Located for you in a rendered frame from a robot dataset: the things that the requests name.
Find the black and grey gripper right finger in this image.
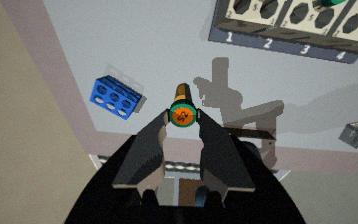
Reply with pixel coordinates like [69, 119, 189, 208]
[196, 108, 306, 224]

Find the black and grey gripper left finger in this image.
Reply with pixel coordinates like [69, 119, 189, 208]
[64, 109, 170, 224]

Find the grey bench mat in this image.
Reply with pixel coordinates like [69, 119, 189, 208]
[43, 0, 358, 153]

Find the blue tube rack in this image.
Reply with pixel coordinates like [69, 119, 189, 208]
[90, 75, 142, 120]

